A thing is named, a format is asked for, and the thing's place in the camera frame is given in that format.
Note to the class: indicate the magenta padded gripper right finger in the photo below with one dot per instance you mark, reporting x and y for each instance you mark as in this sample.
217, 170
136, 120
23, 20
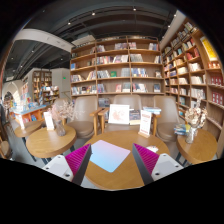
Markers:
153, 166

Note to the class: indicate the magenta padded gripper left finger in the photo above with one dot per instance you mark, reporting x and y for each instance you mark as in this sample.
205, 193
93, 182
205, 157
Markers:
71, 167

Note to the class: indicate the round wooden centre table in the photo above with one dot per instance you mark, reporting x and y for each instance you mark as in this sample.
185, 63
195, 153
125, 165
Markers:
127, 175

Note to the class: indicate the round wooden left table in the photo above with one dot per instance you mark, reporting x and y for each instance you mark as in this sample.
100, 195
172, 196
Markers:
46, 143

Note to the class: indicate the beige armchair left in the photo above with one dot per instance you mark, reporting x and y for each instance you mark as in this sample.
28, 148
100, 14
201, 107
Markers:
85, 122

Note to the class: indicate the red white sign stand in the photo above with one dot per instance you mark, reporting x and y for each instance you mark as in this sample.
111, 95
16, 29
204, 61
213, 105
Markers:
145, 123

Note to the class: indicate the books stack near right table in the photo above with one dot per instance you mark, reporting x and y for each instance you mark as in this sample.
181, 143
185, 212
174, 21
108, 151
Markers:
180, 129

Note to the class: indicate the dark book on chair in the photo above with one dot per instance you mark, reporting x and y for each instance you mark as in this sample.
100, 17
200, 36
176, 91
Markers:
134, 117

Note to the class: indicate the stack of books on armrest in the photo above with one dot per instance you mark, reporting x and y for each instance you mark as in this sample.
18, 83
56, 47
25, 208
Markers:
154, 110

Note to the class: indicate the glass vase dried flowers left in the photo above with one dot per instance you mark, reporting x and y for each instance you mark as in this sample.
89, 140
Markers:
61, 112

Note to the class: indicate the glass vase dried flowers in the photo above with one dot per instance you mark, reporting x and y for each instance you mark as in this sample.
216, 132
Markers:
61, 112
195, 117

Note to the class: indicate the white card sign left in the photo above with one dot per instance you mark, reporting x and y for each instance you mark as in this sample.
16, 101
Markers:
48, 121

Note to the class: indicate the white pink picture board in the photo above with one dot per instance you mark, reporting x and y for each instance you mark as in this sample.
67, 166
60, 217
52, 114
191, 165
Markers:
118, 114

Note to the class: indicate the beige armchair right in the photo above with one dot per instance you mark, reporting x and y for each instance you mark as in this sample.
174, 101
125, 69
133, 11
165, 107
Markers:
169, 117

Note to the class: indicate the round wooden right table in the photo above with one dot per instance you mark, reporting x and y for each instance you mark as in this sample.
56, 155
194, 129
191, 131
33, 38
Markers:
202, 149

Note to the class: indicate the small round wooden far-left table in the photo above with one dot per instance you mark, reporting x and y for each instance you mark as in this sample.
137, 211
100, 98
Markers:
30, 127

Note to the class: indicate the glass vase dried flowers right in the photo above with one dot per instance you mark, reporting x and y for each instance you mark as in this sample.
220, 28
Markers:
195, 117

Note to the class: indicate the orange book display counter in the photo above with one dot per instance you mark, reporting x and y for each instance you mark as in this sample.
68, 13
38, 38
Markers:
29, 112

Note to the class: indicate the distant wooden bookshelf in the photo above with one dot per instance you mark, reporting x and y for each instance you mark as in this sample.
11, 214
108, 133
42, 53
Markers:
39, 85

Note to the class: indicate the large wooden back bookshelf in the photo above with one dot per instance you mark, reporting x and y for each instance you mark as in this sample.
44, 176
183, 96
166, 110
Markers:
117, 66

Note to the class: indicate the wooden right wall bookshelf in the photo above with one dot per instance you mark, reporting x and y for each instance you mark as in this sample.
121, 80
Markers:
191, 66

